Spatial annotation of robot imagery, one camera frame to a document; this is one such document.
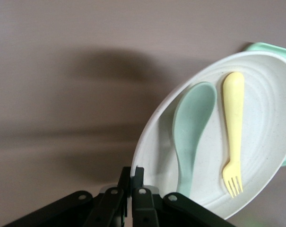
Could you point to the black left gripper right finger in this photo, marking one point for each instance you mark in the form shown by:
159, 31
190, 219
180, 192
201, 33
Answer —
142, 208

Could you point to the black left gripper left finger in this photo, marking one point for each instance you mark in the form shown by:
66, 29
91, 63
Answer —
105, 208

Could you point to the yellow plastic fork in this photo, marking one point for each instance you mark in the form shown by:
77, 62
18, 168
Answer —
233, 106

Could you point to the white round plate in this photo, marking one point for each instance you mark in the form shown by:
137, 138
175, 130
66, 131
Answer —
263, 118

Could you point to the green plastic spoon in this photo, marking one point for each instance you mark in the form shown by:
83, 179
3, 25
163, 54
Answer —
192, 113

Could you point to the green rectangular tray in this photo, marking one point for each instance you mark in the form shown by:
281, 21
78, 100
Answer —
263, 47

